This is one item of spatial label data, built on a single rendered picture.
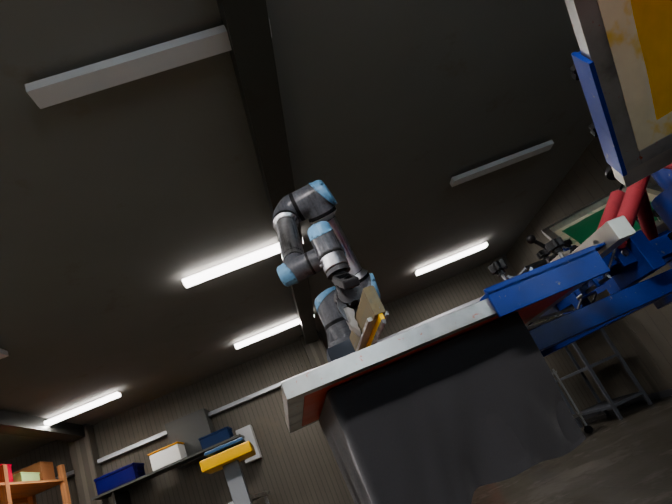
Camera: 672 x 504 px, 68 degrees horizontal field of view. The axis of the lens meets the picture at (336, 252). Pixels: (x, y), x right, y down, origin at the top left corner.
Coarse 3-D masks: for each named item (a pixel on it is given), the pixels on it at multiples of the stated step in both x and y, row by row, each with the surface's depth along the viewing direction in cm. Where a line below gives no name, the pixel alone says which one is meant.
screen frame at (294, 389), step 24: (576, 288) 126; (456, 312) 108; (480, 312) 108; (408, 336) 104; (432, 336) 105; (336, 360) 101; (360, 360) 101; (384, 360) 103; (288, 384) 98; (312, 384) 99; (288, 408) 107
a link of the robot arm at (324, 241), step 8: (320, 224) 146; (328, 224) 148; (312, 232) 146; (320, 232) 145; (328, 232) 145; (312, 240) 146; (320, 240) 144; (328, 240) 144; (336, 240) 146; (320, 248) 144; (328, 248) 143; (336, 248) 144; (320, 256) 144
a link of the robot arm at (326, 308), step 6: (330, 288) 197; (324, 294) 196; (330, 294) 196; (318, 300) 197; (324, 300) 195; (330, 300) 195; (318, 306) 196; (324, 306) 195; (330, 306) 194; (336, 306) 194; (318, 312) 198; (324, 312) 194; (330, 312) 193; (336, 312) 193; (324, 318) 194; (330, 318) 193; (336, 318) 192; (324, 324) 195
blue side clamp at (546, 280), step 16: (576, 256) 115; (592, 256) 115; (528, 272) 112; (544, 272) 112; (560, 272) 112; (576, 272) 113; (592, 272) 113; (496, 288) 110; (512, 288) 110; (528, 288) 110; (544, 288) 110; (560, 288) 111; (496, 304) 108; (512, 304) 108; (528, 304) 108
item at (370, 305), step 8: (368, 288) 120; (368, 296) 119; (376, 296) 119; (360, 304) 126; (368, 304) 119; (376, 304) 118; (360, 312) 129; (368, 312) 121; (376, 312) 117; (384, 312) 117; (360, 320) 132; (360, 328) 135; (352, 336) 148; (352, 344) 152
